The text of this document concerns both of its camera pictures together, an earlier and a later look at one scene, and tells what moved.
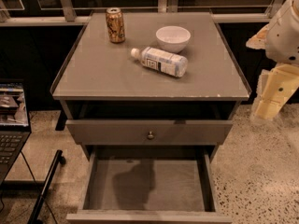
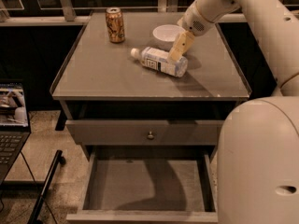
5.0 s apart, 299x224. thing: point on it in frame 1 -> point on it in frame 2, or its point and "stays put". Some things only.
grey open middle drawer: x=149 y=185 stays put
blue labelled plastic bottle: x=162 y=61 stays put
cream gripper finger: x=277 y=87 -> x=193 y=21
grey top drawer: x=149 y=133 stays put
